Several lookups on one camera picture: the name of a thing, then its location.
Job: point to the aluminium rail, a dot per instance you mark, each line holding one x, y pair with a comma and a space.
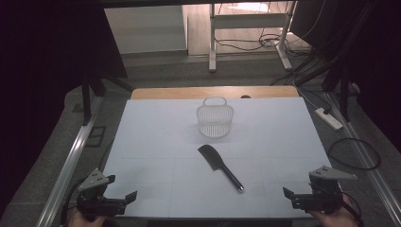
362, 151
72, 164

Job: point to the person's right hand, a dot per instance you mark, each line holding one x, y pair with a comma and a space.
334, 219

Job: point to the dark floor outlet panel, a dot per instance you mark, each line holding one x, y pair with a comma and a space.
95, 136

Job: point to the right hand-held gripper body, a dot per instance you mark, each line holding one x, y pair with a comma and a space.
324, 200

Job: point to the black metal stand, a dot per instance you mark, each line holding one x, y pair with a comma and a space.
343, 91
85, 101

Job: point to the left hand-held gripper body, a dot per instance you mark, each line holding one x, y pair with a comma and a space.
93, 205

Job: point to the person's left hand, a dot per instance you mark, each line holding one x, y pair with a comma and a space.
82, 221

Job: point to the white power strip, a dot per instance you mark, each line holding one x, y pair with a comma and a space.
328, 118

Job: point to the white metal desk frame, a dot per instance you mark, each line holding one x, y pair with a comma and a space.
249, 20

